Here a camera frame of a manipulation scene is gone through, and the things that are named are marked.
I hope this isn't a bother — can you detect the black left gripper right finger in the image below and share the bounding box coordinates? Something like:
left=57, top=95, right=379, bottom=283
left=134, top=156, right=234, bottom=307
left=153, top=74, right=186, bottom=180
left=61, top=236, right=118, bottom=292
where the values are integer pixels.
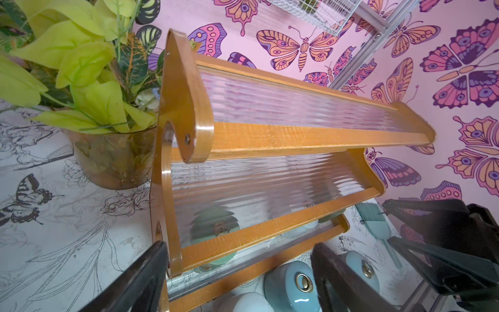
left=311, top=243, right=397, bottom=311

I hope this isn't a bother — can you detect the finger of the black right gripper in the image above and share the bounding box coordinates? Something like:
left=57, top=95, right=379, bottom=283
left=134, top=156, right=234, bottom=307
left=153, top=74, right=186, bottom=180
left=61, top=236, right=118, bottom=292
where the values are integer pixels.
left=382, top=199, right=483, bottom=242
left=388, top=237, right=498, bottom=296

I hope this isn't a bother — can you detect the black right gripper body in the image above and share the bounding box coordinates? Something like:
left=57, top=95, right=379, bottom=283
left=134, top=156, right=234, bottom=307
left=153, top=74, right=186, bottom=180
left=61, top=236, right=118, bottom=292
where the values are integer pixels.
left=459, top=202, right=498, bottom=311

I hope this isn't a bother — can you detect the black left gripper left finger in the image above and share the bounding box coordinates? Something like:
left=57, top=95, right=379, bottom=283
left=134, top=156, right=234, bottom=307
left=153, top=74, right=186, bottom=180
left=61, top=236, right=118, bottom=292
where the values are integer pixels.
left=81, top=241, right=168, bottom=311

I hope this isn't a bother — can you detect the blue canister shelf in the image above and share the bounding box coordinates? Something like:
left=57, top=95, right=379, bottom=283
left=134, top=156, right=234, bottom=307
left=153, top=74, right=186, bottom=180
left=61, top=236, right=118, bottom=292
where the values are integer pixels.
left=343, top=251, right=380, bottom=293
left=263, top=261, right=322, bottom=312

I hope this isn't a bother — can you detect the green canister bottom shelf right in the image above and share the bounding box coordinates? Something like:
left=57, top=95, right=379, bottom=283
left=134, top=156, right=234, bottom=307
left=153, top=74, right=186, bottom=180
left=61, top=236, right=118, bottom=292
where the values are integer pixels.
left=318, top=209, right=345, bottom=224

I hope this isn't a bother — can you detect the green canister shelf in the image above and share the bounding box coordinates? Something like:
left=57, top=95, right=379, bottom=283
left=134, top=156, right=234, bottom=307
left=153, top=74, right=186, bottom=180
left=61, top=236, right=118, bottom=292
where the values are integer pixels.
left=318, top=209, right=345, bottom=224
left=190, top=205, right=240, bottom=267

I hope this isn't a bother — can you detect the white canister bottom shelf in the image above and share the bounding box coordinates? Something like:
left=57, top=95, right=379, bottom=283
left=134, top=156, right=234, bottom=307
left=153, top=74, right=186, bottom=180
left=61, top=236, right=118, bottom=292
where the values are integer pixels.
left=283, top=220, right=318, bottom=239

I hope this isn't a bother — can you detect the green canister bottom shelf left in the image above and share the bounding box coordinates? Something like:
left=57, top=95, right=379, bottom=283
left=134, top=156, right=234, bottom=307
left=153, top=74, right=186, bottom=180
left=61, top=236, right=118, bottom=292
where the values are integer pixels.
left=190, top=205, right=240, bottom=267

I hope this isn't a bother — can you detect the wooden three-tier shelf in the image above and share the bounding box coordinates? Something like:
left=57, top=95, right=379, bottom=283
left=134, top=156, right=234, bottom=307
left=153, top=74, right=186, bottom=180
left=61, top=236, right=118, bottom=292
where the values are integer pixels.
left=150, top=30, right=436, bottom=311

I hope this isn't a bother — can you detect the teal dustpan brush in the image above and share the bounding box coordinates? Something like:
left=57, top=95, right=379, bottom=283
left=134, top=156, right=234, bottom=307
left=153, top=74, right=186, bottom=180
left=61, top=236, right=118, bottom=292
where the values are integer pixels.
left=356, top=202, right=403, bottom=269

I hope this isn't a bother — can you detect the glass vase with green plant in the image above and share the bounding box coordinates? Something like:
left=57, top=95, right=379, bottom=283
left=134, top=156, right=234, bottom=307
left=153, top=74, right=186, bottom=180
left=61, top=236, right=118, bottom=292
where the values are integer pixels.
left=1, top=1, right=162, bottom=190

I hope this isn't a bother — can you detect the white wire wall basket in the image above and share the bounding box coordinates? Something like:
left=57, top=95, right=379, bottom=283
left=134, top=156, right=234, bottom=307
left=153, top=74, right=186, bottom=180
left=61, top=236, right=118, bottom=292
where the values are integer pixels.
left=270, top=0, right=362, bottom=36

